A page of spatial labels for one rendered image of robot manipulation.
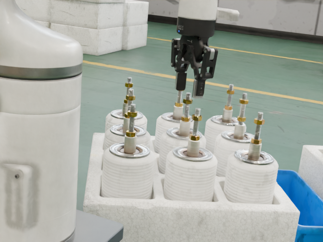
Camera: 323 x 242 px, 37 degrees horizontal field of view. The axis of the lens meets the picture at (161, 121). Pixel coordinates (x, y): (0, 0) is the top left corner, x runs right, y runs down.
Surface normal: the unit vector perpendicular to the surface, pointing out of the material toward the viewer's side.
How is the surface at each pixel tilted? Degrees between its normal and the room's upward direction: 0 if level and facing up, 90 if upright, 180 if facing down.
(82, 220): 0
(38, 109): 90
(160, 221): 90
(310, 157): 90
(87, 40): 90
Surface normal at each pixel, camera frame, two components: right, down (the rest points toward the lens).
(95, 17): -0.39, 0.23
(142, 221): 0.09, 0.29
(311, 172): -0.99, -0.05
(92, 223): 0.09, -0.95
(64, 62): 0.77, 0.22
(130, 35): 0.93, 0.18
